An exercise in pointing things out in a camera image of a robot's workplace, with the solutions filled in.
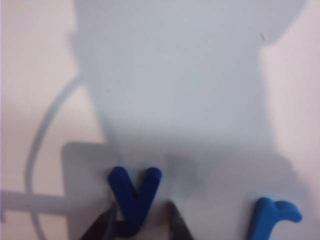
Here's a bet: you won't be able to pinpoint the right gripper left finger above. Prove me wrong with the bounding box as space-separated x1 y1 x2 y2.
81 203 121 240

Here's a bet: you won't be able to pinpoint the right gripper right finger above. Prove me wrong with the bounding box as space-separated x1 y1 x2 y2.
147 199 195 240

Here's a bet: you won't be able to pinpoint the dark blue letter y magnet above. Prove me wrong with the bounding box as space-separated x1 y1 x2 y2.
107 166 163 238

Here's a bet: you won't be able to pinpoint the light blue letter r magnet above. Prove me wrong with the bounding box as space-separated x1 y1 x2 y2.
246 196 303 240

